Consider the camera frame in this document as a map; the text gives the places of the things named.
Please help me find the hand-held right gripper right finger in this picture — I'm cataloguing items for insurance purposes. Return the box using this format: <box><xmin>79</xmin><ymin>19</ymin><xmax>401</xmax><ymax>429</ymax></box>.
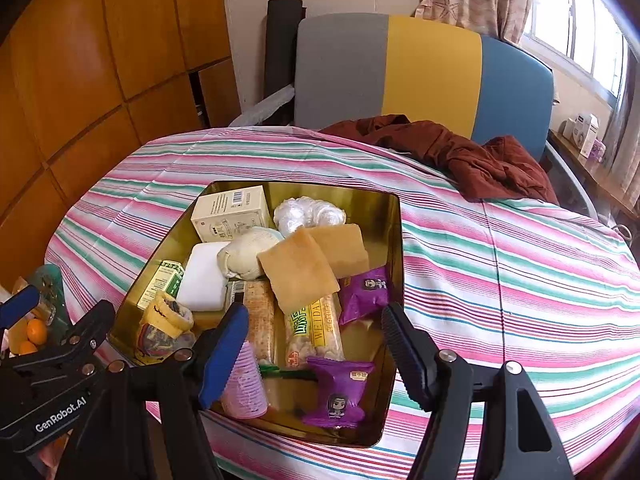
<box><xmin>382</xmin><ymin>302</ymin><xmax>573</xmax><ymax>480</ymax></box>

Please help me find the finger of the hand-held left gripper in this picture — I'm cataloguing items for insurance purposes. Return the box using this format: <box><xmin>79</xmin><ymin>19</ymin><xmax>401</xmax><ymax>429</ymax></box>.
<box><xmin>0</xmin><ymin>285</ymin><xmax>41</xmax><ymax>331</ymax></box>
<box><xmin>15</xmin><ymin>300</ymin><xmax>116</xmax><ymax>366</ymax></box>

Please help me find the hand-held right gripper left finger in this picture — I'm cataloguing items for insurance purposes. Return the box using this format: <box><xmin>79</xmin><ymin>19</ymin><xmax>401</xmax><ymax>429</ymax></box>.
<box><xmin>55</xmin><ymin>302</ymin><xmax>250</xmax><ymax>480</ymax></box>

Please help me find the pink sock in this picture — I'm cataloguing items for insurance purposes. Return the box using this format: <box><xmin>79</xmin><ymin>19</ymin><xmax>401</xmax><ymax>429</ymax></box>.
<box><xmin>220</xmin><ymin>340</ymin><xmax>269</xmax><ymax>420</ymax></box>

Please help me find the cracker bar packet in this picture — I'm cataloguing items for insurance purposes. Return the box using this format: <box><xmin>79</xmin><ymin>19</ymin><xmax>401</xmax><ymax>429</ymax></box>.
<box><xmin>227</xmin><ymin>280</ymin><xmax>276</xmax><ymax>366</ymax></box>

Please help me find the green stick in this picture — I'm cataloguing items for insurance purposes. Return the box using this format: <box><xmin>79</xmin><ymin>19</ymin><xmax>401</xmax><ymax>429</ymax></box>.
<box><xmin>257</xmin><ymin>364</ymin><xmax>321</xmax><ymax>380</ymax></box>

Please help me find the yellow sock ball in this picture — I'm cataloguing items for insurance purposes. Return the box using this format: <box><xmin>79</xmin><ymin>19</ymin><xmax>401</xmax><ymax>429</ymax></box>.
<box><xmin>136</xmin><ymin>290</ymin><xmax>196</xmax><ymax>366</ymax></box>

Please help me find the purple snack packet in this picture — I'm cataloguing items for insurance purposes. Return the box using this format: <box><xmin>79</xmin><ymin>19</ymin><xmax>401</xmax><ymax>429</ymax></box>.
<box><xmin>337</xmin><ymin>266</ymin><xmax>391</xmax><ymax>326</ymax></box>
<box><xmin>301</xmin><ymin>356</ymin><xmax>376</xmax><ymax>429</ymax></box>

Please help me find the green white box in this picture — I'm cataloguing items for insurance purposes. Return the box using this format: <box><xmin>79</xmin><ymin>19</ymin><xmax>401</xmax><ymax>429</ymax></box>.
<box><xmin>136</xmin><ymin>259</ymin><xmax>186</xmax><ymax>311</ymax></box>

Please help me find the nut bar packet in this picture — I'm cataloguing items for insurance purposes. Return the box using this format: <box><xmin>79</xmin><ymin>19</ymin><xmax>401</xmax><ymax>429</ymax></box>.
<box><xmin>284</xmin><ymin>295</ymin><xmax>346</xmax><ymax>371</ymax></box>

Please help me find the cream sock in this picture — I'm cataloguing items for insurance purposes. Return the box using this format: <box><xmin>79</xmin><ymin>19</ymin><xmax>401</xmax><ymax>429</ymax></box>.
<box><xmin>216</xmin><ymin>226</ymin><xmax>283</xmax><ymax>281</ymax></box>

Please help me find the yellow packet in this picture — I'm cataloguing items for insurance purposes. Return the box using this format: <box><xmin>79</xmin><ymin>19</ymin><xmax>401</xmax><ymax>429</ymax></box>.
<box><xmin>305</xmin><ymin>223</ymin><xmax>371</xmax><ymax>278</ymax></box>
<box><xmin>256</xmin><ymin>227</ymin><xmax>341</xmax><ymax>315</ymax></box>

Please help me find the gold tin box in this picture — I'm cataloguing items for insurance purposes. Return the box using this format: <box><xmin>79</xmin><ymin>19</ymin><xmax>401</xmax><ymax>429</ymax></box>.
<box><xmin>107</xmin><ymin>180</ymin><xmax>405</xmax><ymax>448</ymax></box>

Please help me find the cream barcode box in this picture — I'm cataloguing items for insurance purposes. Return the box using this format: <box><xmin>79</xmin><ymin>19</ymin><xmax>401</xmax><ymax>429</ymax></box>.
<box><xmin>191</xmin><ymin>185</ymin><xmax>271</xmax><ymax>242</ymax></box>

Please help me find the white plastic bag roll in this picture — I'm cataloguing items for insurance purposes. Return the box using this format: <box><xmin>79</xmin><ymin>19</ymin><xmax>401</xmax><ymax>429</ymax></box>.
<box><xmin>272</xmin><ymin>196</ymin><xmax>321</xmax><ymax>237</ymax></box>

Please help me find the striped tablecloth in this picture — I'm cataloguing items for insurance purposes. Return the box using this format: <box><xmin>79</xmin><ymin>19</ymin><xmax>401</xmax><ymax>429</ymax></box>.
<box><xmin>44</xmin><ymin>127</ymin><xmax>640</xmax><ymax>476</ymax></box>

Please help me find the brown cloth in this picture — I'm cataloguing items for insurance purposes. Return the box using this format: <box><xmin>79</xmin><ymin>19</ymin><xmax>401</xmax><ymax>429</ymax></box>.
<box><xmin>320</xmin><ymin>115</ymin><xmax>560</xmax><ymax>205</ymax></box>

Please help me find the wooden wardrobe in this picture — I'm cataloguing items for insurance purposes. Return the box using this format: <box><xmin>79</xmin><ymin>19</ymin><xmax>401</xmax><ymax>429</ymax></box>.
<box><xmin>0</xmin><ymin>0</ymin><xmax>241</xmax><ymax>281</ymax></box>

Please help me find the wooden desk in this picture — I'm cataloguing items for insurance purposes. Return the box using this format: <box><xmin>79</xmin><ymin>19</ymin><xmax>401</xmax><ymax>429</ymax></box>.
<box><xmin>547</xmin><ymin>130</ymin><xmax>640</xmax><ymax>221</ymax></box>

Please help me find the white foam wrapped armrest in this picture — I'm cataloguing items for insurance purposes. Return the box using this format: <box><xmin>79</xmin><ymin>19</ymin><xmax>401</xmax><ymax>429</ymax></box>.
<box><xmin>227</xmin><ymin>84</ymin><xmax>296</xmax><ymax>128</ymax></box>

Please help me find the white carton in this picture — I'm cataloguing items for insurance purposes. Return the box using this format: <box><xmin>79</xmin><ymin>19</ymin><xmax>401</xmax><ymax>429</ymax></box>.
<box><xmin>577</xmin><ymin>112</ymin><xmax>599</xmax><ymax>157</ymax></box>

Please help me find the grey yellow blue chair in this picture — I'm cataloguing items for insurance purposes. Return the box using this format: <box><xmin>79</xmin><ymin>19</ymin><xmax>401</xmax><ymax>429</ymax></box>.
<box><xmin>294</xmin><ymin>12</ymin><xmax>598</xmax><ymax>221</ymax></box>

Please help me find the window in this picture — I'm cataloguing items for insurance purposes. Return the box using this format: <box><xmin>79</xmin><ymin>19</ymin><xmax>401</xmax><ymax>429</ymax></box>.
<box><xmin>520</xmin><ymin>0</ymin><xmax>631</xmax><ymax>106</ymax></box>

